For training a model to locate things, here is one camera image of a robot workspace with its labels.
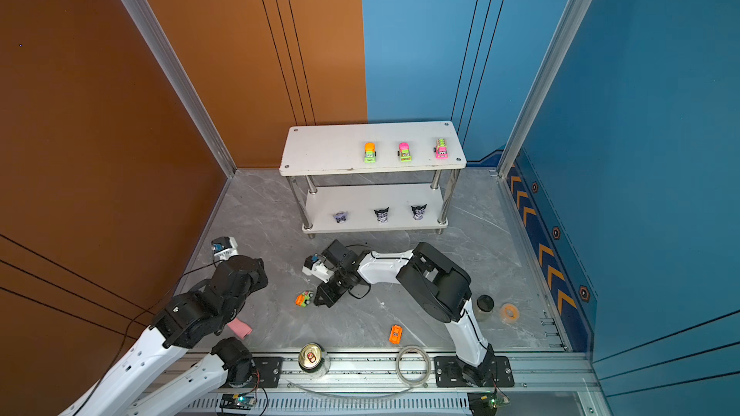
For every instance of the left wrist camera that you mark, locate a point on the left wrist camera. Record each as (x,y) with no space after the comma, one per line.
(223,248)

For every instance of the green orange toy car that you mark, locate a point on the green orange toy car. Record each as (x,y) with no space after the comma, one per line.
(370,153)

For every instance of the pink green toy car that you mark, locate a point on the pink green toy car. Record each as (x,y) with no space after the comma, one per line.
(404,153)

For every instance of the pink green toy truck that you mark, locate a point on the pink green toy truck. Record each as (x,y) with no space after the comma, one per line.
(441,149)

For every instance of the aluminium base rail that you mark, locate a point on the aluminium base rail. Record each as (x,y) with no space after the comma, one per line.
(367,381)

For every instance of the orange tape roll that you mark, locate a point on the orange tape roll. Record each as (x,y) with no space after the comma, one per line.
(509,314)

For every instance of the circuit board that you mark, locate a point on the circuit board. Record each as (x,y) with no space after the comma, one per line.
(240,402)
(486,404)

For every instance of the clear coiled tube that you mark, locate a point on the clear coiled tube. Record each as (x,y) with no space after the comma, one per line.
(413,367)

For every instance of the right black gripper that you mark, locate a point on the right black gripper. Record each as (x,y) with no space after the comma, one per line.
(329,298)

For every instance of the metal can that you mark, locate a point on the metal can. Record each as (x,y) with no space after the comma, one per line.
(314,360)

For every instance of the light purple figure toy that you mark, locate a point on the light purple figure toy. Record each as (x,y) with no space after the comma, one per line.
(341,217)

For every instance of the orange green toy truck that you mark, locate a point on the orange green toy truck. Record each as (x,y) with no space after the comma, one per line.
(304,299)

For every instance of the right circuit board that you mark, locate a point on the right circuit board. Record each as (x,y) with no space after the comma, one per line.
(486,404)

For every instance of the white two-tier shelf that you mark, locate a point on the white two-tier shelf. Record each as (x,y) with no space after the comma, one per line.
(380,148)

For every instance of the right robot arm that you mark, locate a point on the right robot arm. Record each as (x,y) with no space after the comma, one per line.
(438,285)

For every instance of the left circuit board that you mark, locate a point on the left circuit board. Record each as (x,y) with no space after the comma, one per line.
(240,402)

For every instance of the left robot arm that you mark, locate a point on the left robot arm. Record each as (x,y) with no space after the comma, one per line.
(174,331)

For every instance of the black purple figure toy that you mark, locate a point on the black purple figure toy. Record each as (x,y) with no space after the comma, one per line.
(418,211)

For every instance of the pink eraser block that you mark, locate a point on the pink eraser block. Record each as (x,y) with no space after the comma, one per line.
(240,329)

